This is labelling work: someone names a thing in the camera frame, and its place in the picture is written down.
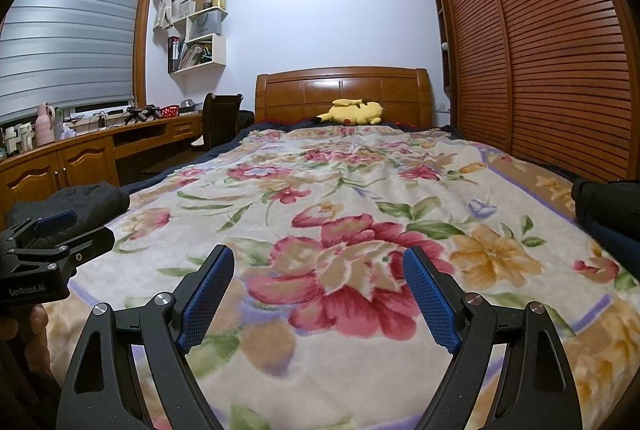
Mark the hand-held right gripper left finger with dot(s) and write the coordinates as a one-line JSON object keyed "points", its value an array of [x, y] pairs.
{"points": [[205, 300]]}

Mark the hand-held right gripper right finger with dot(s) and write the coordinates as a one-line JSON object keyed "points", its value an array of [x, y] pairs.
{"points": [[432, 300]]}

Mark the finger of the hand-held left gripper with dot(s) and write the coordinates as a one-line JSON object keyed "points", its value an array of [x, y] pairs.
{"points": [[90, 242], [55, 220]]}

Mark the black zip jacket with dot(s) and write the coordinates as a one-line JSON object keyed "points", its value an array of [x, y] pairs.
{"points": [[87, 200]]}

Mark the dark folded clothes pile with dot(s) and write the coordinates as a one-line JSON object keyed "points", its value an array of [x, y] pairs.
{"points": [[607, 202]]}

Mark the person's left hand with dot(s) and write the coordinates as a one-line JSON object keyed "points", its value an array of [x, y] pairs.
{"points": [[32, 337]]}

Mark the wooden desk cabinet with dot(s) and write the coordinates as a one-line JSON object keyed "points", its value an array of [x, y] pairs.
{"points": [[80, 160]]}

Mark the white bottle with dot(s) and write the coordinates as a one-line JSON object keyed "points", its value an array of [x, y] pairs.
{"points": [[25, 139]]}

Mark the pink bottle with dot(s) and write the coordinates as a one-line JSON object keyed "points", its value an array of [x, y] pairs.
{"points": [[45, 127]]}

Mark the black power adapter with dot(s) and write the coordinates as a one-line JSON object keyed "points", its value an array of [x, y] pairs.
{"points": [[103, 121]]}

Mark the floral blanket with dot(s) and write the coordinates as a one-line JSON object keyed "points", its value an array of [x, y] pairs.
{"points": [[350, 190]]}

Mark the red basket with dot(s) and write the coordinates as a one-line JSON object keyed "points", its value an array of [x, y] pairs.
{"points": [[169, 112]]}

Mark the grey metal pot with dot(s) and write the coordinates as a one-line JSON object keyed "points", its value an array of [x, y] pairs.
{"points": [[189, 107]]}

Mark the grey window blind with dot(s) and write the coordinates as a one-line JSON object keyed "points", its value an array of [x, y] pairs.
{"points": [[65, 40]]}

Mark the dark brown chair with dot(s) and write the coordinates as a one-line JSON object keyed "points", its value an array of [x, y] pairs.
{"points": [[222, 120]]}

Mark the yellow plush toy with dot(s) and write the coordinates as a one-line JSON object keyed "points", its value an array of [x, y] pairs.
{"points": [[357, 112]]}

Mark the black binder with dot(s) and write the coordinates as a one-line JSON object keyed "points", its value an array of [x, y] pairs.
{"points": [[174, 55]]}

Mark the wooden bed headboard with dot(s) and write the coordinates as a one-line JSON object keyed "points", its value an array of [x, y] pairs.
{"points": [[300, 92]]}

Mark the grey paper bag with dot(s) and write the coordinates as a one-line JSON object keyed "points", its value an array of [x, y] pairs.
{"points": [[205, 25]]}

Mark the wooden louvred wardrobe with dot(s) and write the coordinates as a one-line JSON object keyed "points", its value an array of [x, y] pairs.
{"points": [[540, 40]]}

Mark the wooden window frame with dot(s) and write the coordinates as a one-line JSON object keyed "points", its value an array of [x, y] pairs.
{"points": [[142, 35]]}

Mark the white wall shelf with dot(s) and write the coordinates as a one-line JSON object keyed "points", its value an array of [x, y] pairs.
{"points": [[219, 55]]}

